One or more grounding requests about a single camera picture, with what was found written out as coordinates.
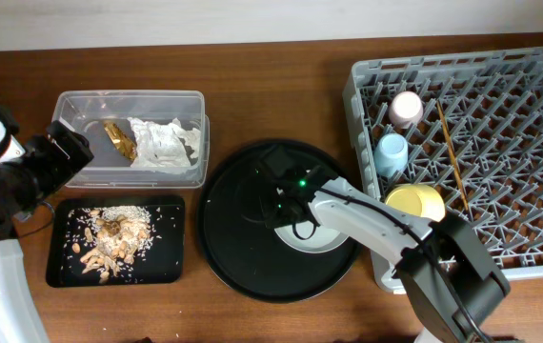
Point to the white napkin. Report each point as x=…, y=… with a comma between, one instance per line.
x=168, y=146

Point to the clear plastic bin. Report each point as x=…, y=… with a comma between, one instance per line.
x=86, y=112

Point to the pink cup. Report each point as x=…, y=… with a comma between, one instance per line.
x=406, y=108

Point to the blue cup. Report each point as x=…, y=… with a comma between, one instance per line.
x=391, y=155

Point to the grey dishwasher rack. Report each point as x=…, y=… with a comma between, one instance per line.
x=493, y=105

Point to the gold snack wrapper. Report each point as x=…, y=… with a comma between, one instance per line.
x=125, y=145

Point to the round black tray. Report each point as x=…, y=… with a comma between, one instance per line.
x=247, y=256

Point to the yellow bowl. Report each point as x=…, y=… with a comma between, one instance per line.
x=417, y=199

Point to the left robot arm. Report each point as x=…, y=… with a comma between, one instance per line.
x=19, y=319

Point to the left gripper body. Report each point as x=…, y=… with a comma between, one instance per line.
x=43, y=170

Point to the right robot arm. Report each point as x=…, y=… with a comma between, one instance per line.
x=449, y=277

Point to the black rectangular tray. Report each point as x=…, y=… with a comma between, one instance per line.
x=158, y=260

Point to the wooden chopstick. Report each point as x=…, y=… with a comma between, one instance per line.
x=452, y=156

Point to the food scraps pile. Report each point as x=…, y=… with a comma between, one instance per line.
x=106, y=242

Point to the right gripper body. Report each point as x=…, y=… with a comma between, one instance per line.
x=273, y=213

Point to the grey plate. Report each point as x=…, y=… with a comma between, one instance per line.
x=305, y=237

